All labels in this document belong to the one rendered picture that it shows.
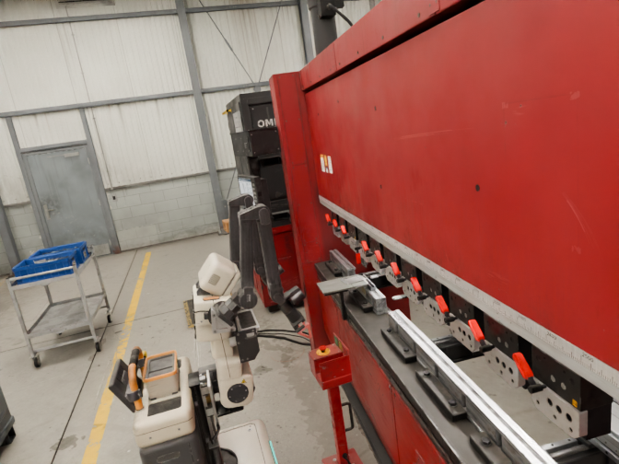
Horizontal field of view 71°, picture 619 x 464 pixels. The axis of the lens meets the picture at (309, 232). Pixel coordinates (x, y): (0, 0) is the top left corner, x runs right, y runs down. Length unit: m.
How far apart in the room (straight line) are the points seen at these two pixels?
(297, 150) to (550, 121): 2.42
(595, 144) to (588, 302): 0.31
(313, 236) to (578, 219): 2.56
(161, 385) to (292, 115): 2.00
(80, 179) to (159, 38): 3.04
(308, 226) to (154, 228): 6.27
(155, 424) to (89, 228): 7.52
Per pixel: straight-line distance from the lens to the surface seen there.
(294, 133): 3.23
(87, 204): 9.33
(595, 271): 0.98
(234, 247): 2.29
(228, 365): 2.18
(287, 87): 3.25
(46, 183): 9.43
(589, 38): 0.93
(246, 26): 9.49
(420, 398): 1.80
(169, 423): 2.12
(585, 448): 1.70
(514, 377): 1.31
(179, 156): 9.13
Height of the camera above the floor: 1.93
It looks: 14 degrees down
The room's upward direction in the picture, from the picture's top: 8 degrees counter-clockwise
